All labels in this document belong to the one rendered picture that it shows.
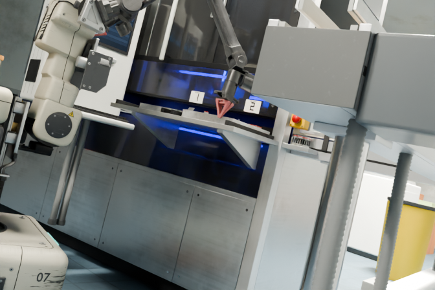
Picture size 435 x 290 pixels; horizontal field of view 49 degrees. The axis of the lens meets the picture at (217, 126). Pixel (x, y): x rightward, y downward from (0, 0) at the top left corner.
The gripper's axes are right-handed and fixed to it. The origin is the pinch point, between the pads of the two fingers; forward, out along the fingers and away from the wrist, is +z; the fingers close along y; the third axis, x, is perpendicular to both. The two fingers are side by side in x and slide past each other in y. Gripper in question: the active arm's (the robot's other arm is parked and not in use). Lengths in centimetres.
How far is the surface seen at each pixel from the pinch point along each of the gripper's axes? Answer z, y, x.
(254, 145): 2.8, 30.2, -0.9
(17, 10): -78, 57, 310
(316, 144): -7, 47, -22
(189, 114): 1.8, -0.3, 15.8
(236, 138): 4.8, 13.7, -1.8
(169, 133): 7, 27, 49
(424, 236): -7, 325, -14
